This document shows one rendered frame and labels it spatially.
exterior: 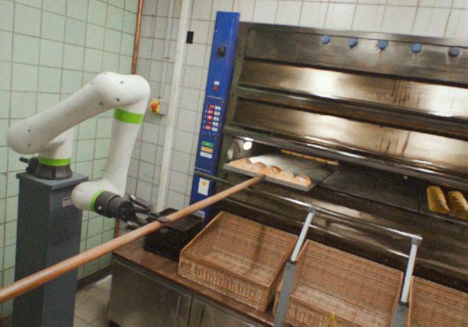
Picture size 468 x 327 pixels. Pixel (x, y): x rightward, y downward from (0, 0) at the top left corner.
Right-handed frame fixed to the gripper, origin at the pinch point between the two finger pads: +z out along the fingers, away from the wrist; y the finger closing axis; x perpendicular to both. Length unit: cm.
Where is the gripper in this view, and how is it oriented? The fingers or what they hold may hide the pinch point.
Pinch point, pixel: (159, 223)
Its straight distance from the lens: 129.9
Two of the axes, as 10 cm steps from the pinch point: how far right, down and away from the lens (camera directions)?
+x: -4.3, 1.0, -9.0
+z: 8.9, 2.3, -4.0
